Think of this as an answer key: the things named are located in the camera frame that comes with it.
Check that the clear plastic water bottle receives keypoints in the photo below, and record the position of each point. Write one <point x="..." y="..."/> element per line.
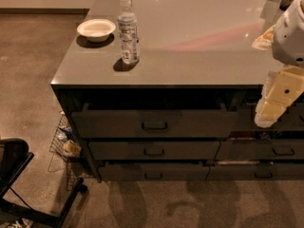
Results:
<point x="128" y="33"/>

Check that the yellow snack bag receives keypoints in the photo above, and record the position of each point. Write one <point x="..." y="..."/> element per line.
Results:
<point x="264" y="41"/>

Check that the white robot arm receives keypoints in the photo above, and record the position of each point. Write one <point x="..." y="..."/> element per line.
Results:
<point x="288" y="40"/>

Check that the white bowl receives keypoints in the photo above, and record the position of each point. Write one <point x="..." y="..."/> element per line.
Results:
<point x="96" y="30"/>

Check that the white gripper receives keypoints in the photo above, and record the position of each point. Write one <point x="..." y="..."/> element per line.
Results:
<point x="290" y="40"/>

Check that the dark cabinet frame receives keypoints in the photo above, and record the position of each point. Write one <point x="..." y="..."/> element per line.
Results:
<point x="78" y="98"/>

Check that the wire mesh basket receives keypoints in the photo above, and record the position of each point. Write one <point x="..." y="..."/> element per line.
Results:
<point x="67" y="156"/>

